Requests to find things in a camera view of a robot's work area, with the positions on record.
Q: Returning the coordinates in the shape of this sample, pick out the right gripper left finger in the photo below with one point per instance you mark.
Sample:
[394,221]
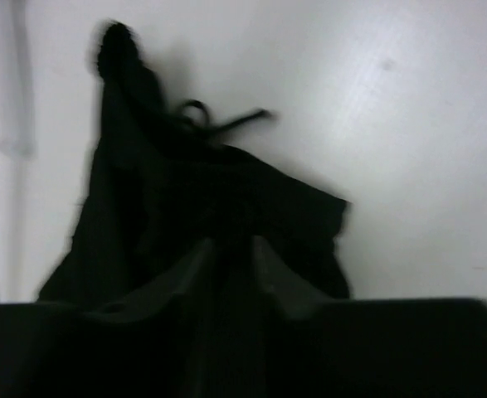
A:
[183,292]

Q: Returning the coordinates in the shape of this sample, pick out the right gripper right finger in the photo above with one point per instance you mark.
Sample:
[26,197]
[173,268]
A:
[285,296]

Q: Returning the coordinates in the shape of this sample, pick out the black trousers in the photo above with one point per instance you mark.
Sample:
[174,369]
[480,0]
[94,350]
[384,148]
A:
[161,181]

